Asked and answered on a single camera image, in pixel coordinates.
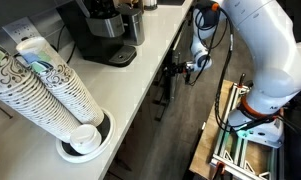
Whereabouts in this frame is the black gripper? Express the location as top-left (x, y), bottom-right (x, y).
top-left (163, 61), bottom-right (193, 78)

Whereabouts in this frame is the dark middle-size drawer front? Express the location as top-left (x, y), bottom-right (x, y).
top-left (152, 74), bottom-right (174, 105)

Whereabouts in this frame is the dark lowest drawer front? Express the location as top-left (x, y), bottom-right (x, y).
top-left (153, 96), bottom-right (173, 123)

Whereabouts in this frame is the silver canister with black lid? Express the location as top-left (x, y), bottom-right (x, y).
top-left (116, 3), bottom-right (146, 47)

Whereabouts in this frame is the orange black clamp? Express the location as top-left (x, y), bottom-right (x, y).
top-left (211, 160), bottom-right (228, 180)
top-left (237, 72), bottom-right (248, 89)

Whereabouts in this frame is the black coffee maker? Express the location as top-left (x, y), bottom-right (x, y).
top-left (56, 0), bottom-right (138, 68)

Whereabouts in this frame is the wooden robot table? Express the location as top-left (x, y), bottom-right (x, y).
top-left (189, 79), bottom-right (284, 180)

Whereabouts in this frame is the dark cabinet door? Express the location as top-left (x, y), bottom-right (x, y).
top-left (101, 99), bottom-right (161, 180)

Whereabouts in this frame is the white round cup holder plate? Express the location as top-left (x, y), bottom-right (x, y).
top-left (55, 108), bottom-right (117, 164)

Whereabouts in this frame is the patterned paper cup stack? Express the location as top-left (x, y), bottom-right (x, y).
top-left (15, 35), bottom-right (106, 128)
top-left (0, 36), bottom-right (83, 144)

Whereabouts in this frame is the white plastic cup lid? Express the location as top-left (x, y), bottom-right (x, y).
top-left (69, 123), bottom-right (103, 155)

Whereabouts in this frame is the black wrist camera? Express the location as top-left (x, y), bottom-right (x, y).
top-left (182, 69), bottom-right (192, 85)

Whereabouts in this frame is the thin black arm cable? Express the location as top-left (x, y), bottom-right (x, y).
top-left (193, 6), bottom-right (223, 86)

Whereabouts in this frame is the thick black corrugated cable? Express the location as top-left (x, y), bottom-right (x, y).
top-left (189, 6), bottom-right (281, 134)

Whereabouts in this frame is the aluminium profile frame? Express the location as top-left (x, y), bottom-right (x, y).
top-left (209, 81), bottom-right (281, 180)

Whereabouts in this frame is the green plastic base bracket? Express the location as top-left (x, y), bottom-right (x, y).
top-left (235, 127), bottom-right (256, 140)

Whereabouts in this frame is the black coffee maker cord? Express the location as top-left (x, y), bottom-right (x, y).
top-left (56, 24), bottom-right (78, 65)

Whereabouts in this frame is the black base cable bundle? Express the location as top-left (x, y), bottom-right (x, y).
top-left (276, 99), bottom-right (301, 143)

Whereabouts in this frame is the white wall outlet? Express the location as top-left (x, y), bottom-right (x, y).
top-left (2, 16), bottom-right (41, 44)

